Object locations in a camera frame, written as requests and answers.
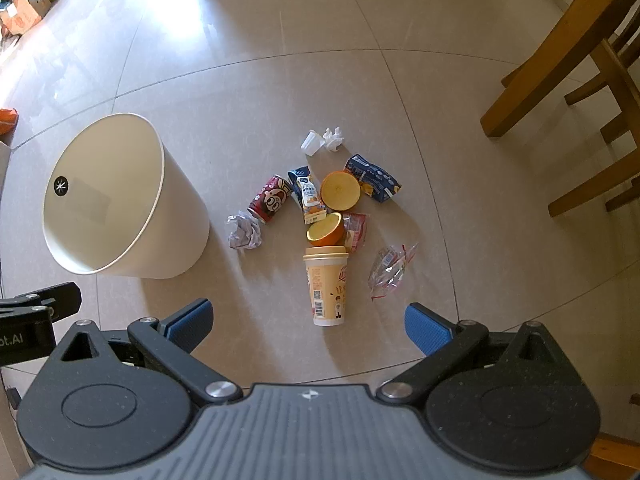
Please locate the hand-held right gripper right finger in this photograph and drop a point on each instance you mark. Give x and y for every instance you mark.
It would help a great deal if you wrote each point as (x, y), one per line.
(425, 327)

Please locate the red snack packet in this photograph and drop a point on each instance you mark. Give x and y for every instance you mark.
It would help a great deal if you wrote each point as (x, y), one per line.
(357, 232)

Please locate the flattened blue drink carton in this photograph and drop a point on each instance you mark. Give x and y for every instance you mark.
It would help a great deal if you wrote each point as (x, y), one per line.
(380, 177)

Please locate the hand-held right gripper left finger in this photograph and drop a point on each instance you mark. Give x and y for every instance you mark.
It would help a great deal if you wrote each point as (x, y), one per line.
(189, 324)

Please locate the wooden table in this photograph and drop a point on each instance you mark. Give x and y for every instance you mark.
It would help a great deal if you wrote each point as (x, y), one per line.
(545, 60)

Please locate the blue white milk carton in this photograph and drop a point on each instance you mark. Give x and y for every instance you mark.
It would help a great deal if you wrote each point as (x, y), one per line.
(309, 195)

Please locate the yellow milk tea cup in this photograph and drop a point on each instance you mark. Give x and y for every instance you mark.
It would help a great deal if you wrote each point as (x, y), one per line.
(326, 285)

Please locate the large orange half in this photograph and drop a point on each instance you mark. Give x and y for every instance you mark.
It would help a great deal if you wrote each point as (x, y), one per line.
(341, 191)

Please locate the crumpled white tissue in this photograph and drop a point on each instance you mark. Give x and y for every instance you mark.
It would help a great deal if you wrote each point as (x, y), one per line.
(334, 139)

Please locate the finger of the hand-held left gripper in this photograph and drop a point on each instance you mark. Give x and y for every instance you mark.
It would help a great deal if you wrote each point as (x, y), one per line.
(57, 297)

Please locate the orange bag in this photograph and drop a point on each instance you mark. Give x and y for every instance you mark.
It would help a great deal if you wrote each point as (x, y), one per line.
(7, 121)

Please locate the orange printed cardboard box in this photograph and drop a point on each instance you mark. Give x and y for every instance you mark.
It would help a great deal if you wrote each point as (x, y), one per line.
(22, 12)

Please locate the clear plastic bag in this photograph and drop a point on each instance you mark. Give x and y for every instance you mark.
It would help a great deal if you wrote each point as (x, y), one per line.
(392, 272)

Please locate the white trash bin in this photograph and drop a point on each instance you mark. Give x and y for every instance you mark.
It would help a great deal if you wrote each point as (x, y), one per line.
(182, 210)

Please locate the small white plastic cup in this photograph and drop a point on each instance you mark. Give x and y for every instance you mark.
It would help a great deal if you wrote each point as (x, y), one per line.
(312, 142)

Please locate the small orange half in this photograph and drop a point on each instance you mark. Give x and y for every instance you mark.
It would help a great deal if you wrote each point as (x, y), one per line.
(325, 230)

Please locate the red drink can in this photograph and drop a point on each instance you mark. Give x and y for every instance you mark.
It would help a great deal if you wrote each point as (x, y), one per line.
(270, 200)

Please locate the crumpled printed paper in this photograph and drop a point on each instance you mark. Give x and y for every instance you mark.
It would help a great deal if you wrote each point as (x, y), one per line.
(245, 232)

